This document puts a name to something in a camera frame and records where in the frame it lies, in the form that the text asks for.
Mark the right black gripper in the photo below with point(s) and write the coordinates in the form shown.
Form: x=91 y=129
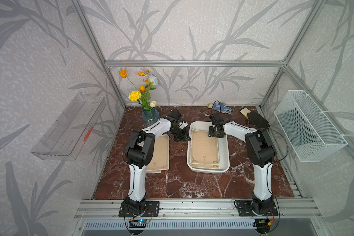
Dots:
x=210 y=132

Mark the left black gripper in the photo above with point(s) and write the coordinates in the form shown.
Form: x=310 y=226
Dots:
x=184 y=136

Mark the beige stationery sheet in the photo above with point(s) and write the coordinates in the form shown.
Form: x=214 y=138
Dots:
x=160 y=160

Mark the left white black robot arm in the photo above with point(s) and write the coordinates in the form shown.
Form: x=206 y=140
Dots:
x=139 y=152

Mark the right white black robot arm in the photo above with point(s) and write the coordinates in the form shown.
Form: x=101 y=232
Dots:
x=260 y=152

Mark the stationery sheets in box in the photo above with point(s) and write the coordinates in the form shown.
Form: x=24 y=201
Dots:
x=204 y=150

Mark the white storage box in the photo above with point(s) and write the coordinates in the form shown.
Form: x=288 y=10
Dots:
x=222 y=146

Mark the blue dotted work glove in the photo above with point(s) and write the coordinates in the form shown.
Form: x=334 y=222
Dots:
x=220 y=107

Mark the glass vase with flowers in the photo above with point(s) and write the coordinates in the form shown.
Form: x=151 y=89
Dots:
x=142 y=95

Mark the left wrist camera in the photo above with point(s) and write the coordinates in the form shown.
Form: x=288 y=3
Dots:
x=177 y=116

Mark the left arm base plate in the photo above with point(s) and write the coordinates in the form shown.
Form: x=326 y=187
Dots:
x=143 y=208

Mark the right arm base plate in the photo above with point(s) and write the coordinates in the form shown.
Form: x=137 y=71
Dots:
x=256 y=207

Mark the white wire mesh basket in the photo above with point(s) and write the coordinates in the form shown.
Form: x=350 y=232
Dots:
x=310 y=132

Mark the clear plastic wall shelf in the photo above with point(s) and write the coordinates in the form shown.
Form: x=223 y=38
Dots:
x=67 y=136

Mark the aluminium front rail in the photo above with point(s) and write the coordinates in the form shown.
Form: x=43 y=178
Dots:
x=196 y=208

